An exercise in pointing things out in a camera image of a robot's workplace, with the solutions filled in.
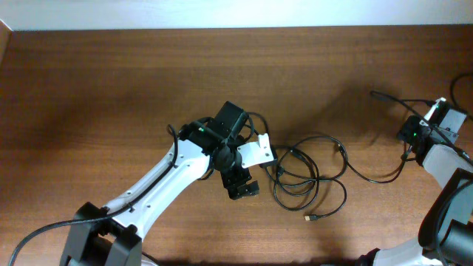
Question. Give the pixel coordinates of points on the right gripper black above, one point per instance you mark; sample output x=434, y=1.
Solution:
x=411, y=122

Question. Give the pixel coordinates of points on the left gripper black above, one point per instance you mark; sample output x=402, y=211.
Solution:
x=231, y=181

